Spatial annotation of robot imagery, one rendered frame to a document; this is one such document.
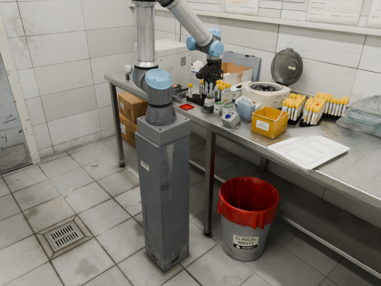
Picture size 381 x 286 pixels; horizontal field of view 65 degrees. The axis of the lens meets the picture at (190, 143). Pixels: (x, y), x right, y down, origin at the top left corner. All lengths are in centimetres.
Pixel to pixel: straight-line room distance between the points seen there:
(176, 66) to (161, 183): 85
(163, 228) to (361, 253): 107
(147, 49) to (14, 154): 200
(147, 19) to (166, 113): 42
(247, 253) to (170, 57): 131
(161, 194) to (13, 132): 183
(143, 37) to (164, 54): 53
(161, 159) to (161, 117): 20
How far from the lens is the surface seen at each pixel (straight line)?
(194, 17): 140
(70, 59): 311
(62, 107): 318
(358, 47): 187
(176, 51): 202
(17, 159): 317
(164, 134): 139
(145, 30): 144
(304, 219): 201
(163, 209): 162
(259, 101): 177
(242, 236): 187
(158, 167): 146
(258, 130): 153
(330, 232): 199
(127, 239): 219
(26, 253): 232
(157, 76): 137
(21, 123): 306
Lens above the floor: 155
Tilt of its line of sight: 29 degrees down
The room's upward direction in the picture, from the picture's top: straight up
